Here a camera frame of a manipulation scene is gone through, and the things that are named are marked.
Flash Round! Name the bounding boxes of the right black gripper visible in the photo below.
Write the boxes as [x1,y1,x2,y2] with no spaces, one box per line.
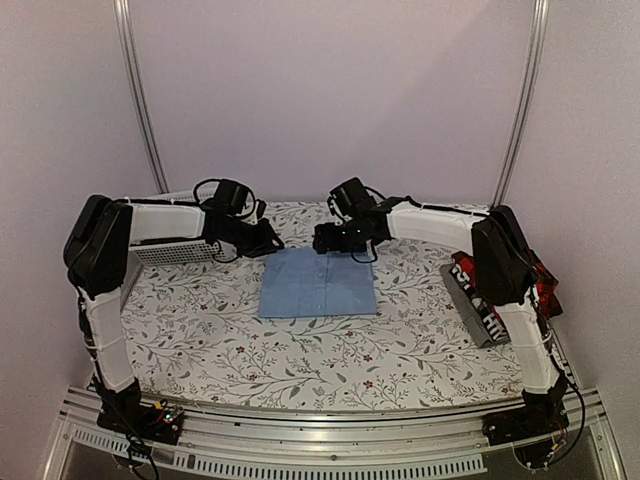
[315,216,368,254]

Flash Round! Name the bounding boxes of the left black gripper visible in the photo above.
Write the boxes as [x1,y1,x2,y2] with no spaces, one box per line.
[218,216,285,259]

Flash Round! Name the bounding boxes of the light blue long sleeve shirt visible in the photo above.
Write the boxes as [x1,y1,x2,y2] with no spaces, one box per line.
[258,247,377,319]

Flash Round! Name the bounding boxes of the black shirt white letters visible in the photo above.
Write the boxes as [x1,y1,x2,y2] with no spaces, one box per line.
[448,264,506,346]

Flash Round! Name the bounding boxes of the red black plaid shirt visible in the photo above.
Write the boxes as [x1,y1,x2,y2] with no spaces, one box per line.
[450,249,563,318]

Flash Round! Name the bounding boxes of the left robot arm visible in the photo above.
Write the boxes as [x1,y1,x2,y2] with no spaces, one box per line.
[63,178,284,434]

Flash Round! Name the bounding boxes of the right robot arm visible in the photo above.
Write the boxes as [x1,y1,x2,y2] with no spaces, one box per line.
[313,177,568,436]

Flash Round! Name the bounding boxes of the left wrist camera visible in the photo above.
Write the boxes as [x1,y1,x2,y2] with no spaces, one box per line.
[254,199,267,222]

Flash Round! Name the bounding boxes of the aluminium front rail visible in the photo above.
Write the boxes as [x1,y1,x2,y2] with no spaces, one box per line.
[41,386,626,480]

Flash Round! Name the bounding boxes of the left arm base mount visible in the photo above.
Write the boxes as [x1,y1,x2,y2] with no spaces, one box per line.
[95,382,184,445]

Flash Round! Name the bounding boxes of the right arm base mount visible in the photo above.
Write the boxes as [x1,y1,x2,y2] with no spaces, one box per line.
[482,391,569,470]

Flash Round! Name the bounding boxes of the left aluminium post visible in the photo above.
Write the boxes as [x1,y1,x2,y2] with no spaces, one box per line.
[113,0,169,194]

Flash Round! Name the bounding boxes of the aluminium post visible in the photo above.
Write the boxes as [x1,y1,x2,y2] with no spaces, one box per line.
[113,0,169,194]
[491,0,550,207]

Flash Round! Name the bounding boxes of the right aluminium post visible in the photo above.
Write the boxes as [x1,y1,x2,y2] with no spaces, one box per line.
[491,0,550,207]

